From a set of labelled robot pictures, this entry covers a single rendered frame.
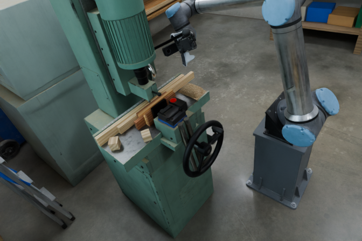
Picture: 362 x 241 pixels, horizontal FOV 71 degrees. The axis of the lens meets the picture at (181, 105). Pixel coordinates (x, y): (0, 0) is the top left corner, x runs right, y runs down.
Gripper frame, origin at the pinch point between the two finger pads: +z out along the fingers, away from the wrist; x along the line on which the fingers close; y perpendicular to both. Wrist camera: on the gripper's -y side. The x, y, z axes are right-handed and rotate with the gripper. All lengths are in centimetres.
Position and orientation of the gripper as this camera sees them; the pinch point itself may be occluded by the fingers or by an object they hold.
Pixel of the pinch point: (177, 51)
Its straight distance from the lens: 114.4
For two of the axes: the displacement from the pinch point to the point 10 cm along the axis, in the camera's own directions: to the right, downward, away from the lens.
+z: -1.1, 4.3, -8.9
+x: 4.1, 8.4, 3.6
